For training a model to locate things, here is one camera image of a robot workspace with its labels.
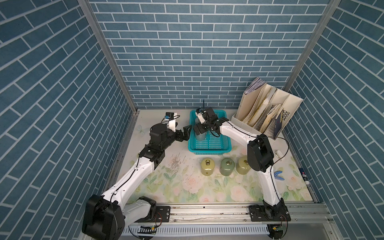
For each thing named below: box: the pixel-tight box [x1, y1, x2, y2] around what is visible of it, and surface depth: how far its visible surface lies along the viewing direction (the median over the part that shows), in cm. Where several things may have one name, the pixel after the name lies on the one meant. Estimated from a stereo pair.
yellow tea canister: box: [201, 157, 215, 176], surface depth 84 cm
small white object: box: [274, 150, 284, 159], surface depth 95 cm
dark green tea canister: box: [219, 158, 235, 177], surface depth 84 cm
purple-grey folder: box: [244, 77, 267, 95], surface depth 98 cm
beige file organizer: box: [230, 83, 304, 140], surface depth 100 cm
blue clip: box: [274, 170, 285, 181], surface depth 88 cm
